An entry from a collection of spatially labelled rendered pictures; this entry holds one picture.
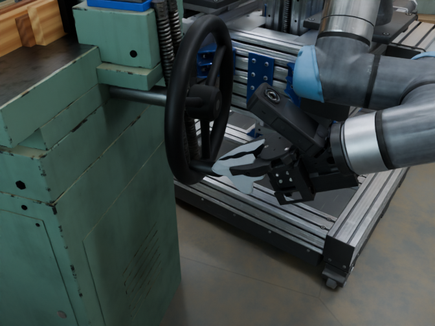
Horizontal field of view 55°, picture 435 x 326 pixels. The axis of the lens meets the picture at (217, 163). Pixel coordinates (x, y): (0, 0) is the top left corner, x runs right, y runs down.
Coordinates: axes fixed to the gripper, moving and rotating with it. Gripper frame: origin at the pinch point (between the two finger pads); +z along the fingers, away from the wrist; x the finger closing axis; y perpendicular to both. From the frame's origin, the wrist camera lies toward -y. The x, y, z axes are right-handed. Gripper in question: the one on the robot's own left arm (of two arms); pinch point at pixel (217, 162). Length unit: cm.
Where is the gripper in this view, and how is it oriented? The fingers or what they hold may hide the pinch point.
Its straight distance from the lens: 64.4
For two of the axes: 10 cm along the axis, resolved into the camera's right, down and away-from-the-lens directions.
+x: 3.6, -5.9, 7.3
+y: 4.6, 7.9, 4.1
